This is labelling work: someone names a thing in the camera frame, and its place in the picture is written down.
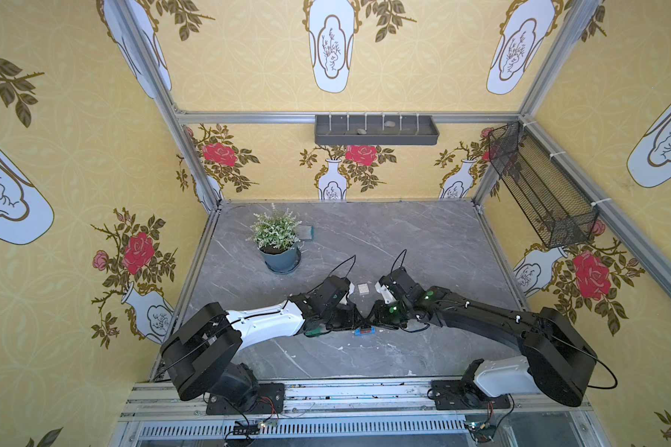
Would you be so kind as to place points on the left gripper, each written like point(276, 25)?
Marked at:
point(344, 314)

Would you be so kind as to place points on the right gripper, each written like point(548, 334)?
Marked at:
point(380, 313)

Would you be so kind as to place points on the long green lego brick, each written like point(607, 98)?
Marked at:
point(313, 333)

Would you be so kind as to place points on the long blue lego brick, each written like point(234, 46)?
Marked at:
point(364, 331)

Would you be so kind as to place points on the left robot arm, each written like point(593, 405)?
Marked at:
point(198, 357)

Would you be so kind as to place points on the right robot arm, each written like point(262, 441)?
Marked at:
point(552, 360)

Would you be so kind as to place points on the grey teal sponge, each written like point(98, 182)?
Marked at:
point(305, 232)

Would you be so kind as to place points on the potted plant grey pot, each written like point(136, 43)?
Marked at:
point(275, 233)

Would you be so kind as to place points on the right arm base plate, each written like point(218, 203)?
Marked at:
point(453, 394)

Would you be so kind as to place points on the aluminium rail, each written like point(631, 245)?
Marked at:
point(320, 408)

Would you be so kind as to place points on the grey wall tray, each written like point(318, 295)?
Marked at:
point(375, 129)

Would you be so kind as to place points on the black wire mesh basket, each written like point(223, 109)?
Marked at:
point(557, 209)

